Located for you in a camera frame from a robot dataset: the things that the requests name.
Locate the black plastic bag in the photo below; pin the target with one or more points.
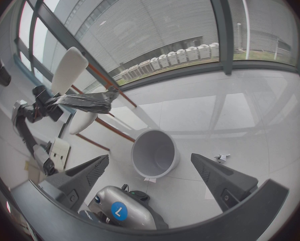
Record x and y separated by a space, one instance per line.
89 102

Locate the white chair with wooden legs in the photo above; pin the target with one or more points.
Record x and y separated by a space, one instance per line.
69 66

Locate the white trash bin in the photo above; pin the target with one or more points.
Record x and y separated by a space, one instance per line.
145 144

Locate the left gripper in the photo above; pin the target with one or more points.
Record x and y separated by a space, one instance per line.
56 114

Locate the white box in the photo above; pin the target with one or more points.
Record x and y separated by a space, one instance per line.
61 149

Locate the window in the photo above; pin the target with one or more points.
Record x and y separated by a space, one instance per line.
165 21

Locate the white paper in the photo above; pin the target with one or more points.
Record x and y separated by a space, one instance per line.
221 158

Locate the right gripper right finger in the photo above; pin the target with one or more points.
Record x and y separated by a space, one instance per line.
227 184

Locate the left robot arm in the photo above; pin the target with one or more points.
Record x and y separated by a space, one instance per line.
24 132

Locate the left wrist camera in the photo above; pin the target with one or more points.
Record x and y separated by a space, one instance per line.
41 92

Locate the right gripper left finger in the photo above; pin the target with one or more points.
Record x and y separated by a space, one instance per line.
72 187

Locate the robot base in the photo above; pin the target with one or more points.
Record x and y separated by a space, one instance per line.
107 194

